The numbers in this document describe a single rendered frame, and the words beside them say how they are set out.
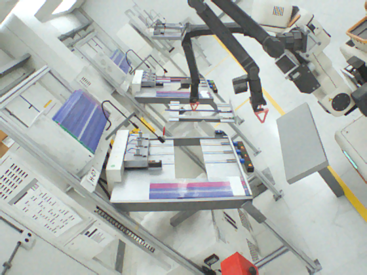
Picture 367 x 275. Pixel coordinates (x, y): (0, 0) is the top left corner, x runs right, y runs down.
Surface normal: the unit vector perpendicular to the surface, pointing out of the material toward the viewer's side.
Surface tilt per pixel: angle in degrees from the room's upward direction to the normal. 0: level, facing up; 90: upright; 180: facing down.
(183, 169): 90
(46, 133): 90
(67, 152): 90
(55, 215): 93
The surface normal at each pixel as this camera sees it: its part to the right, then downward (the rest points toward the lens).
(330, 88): -0.01, 0.50
